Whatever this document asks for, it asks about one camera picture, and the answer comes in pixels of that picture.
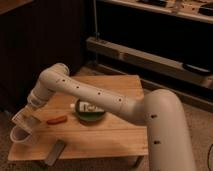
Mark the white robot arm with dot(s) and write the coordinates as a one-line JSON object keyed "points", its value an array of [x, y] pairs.
{"points": [[169, 141]]}

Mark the black object on rail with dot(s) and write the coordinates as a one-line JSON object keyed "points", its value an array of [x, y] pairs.
{"points": [[196, 70]]}

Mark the upper wooden shelf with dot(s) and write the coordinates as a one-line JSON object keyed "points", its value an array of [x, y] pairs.
{"points": [[188, 9]]}

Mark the dark green bowl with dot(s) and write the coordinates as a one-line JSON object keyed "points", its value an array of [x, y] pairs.
{"points": [[89, 116]]}

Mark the wooden table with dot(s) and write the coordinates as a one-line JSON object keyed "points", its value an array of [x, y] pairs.
{"points": [[108, 137]]}

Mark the long metal rail shelf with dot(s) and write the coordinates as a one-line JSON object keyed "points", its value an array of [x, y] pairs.
{"points": [[149, 61]]}

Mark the metal table leg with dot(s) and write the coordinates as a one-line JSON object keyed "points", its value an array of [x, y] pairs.
{"points": [[138, 161]]}

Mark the vertical metal pole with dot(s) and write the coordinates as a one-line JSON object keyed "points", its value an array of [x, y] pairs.
{"points": [[95, 20]]}

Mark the grey rectangular block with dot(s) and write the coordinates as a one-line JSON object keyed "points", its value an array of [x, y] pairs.
{"points": [[55, 152]]}

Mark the orange carrot toy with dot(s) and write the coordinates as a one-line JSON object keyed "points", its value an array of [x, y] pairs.
{"points": [[57, 120]]}

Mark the white sponge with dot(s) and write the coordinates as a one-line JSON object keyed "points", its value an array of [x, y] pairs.
{"points": [[26, 121]]}

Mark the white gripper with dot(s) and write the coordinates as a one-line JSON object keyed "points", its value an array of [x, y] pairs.
{"points": [[34, 101]]}

